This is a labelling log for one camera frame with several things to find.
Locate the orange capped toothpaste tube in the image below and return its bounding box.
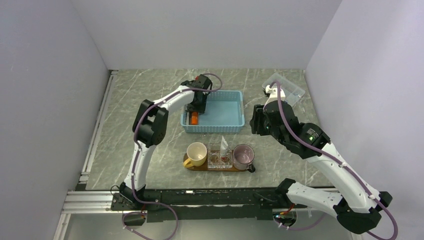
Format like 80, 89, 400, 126
189, 112, 199, 126

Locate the light blue plastic basket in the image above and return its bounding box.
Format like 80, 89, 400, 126
180, 90, 245, 134

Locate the purple ceramic mug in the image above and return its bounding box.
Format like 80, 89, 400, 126
232, 144, 256, 173

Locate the yellow ceramic mug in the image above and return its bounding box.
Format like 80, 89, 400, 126
182, 142, 208, 168

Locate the clear acrylic toothbrush holder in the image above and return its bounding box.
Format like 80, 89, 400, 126
207, 144, 233, 170

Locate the brown wooden oval tray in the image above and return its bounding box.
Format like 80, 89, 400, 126
183, 152, 248, 172

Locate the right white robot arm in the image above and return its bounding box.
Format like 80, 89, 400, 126
249, 101, 393, 235

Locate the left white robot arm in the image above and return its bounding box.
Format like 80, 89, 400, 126
119, 73, 215, 210

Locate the grey toothbrush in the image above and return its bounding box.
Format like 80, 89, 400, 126
184, 111, 190, 125

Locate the clear plastic compartment box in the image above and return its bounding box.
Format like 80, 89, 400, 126
262, 73, 306, 107

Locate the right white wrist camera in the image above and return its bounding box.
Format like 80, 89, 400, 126
264, 85, 286, 106

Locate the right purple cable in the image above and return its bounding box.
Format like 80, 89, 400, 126
268, 79, 399, 240

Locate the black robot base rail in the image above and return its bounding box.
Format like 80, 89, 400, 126
110, 187, 296, 223

